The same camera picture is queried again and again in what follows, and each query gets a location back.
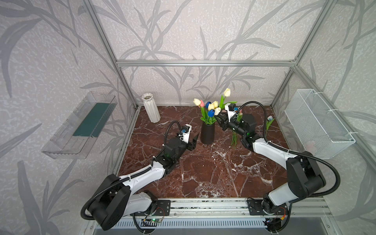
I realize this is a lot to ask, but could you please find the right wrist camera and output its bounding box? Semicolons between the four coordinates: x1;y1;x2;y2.
225;103;239;122

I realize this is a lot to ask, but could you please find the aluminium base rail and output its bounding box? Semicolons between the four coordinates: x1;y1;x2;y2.
97;197;333;231

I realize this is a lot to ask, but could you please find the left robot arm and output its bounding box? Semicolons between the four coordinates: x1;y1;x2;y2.
80;133;198;231

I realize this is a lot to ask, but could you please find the white tulip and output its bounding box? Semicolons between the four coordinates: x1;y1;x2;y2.
193;99;206;118
214;107;221;116

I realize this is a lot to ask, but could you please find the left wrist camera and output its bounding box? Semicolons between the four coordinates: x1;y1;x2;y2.
179;124;192;144

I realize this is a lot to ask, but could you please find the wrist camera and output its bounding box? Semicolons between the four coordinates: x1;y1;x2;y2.
225;103;239;122
179;124;192;144

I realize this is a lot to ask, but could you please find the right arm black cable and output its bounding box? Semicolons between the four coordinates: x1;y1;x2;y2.
237;101;341;197

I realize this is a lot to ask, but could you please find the white wire mesh basket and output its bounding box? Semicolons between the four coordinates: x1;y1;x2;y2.
285;89;355;159

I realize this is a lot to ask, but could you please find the white ribbed vase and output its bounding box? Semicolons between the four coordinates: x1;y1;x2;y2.
142;93;161;123

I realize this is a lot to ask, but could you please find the black cylindrical vase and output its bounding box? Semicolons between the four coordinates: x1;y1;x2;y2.
200;122;215;145

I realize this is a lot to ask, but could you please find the clear plastic wall tray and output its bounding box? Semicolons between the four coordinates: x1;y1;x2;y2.
42;92;118;160

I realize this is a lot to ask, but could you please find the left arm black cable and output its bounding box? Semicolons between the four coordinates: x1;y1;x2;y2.
80;120;183;221

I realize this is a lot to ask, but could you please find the pale yellow tulip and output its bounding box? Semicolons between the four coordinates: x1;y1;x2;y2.
208;103;215;111

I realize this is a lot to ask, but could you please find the light blue tulip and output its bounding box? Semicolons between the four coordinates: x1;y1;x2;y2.
265;116;275;133

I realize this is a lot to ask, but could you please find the bunch of remaining tulips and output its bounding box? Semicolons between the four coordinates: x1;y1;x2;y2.
218;88;243;147

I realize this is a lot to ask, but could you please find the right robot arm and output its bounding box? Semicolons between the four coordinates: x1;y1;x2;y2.
215;113;326;209

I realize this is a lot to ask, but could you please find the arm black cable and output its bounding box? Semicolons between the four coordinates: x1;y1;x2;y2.
237;101;341;197
80;120;183;221

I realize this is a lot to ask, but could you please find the pink object in basket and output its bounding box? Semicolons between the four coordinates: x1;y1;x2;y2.
304;141;317;155

